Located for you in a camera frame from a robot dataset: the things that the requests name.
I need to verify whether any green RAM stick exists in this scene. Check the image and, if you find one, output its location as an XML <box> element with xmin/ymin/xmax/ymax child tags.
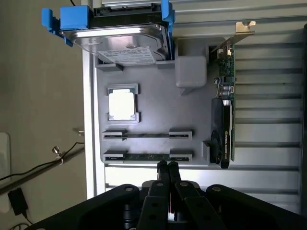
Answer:
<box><xmin>105</xmin><ymin>153</ymin><xmax>192</xmax><ymax>161</ymax></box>

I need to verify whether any thin black cable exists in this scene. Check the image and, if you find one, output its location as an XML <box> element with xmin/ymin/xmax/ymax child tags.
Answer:
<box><xmin>0</xmin><ymin>141</ymin><xmax>85</xmax><ymax>182</ymax></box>

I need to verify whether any CPU chip with silver lid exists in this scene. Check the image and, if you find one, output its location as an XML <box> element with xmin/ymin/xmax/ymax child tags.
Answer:
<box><xmin>107</xmin><ymin>87</ymin><xmax>136</xmax><ymax>121</ymax></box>

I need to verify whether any grey plastic parts rack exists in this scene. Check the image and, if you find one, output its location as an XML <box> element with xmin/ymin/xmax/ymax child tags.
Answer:
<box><xmin>94</xmin><ymin>35</ymin><xmax>212</xmax><ymax>166</ymax></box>

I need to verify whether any black Nvidia graphics card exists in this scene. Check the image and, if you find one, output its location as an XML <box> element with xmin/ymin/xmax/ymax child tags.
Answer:
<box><xmin>209</xmin><ymin>21</ymin><xmax>256</xmax><ymax>170</ymax></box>

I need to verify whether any silver hard disk drive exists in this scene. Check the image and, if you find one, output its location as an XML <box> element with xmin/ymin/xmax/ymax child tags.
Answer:
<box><xmin>59</xmin><ymin>23</ymin><xmax>168</xmax><ymax>67</ymax></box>

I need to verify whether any black power adapter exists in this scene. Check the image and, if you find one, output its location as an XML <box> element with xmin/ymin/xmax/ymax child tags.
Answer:
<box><xmin>7</xmin><ymin>187</ymin><xmax>29</xmax><ymax>217</ymax></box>

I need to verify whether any hard drive in blue caddy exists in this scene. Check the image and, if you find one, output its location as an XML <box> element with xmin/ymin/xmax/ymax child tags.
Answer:
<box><xmin>41</xmin><ymin>0</ymin><xmax>177</xmax><ymax>61</ymax></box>

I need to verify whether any black cable with clip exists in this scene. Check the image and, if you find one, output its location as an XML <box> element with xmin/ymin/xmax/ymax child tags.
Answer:
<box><xmin>0</xmin><ymin>145</ymin><xmax>85</xmax><ymax>194</ymax></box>

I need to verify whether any white rounded plastic block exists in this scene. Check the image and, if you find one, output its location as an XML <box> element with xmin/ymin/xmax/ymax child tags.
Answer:
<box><xmin>175</xmin><ymin>56</ymin><xmax>207</xmax><ymax>88</ymax></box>

